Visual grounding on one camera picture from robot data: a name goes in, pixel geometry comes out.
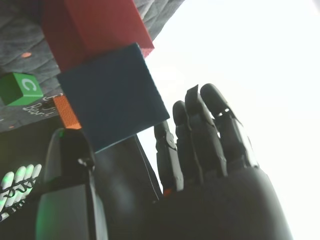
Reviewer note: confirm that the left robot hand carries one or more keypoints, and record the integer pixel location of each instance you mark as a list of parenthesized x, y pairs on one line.
[(212, 205)]

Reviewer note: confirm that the blue block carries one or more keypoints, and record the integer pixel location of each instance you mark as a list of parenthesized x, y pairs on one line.
[(110, 100)]

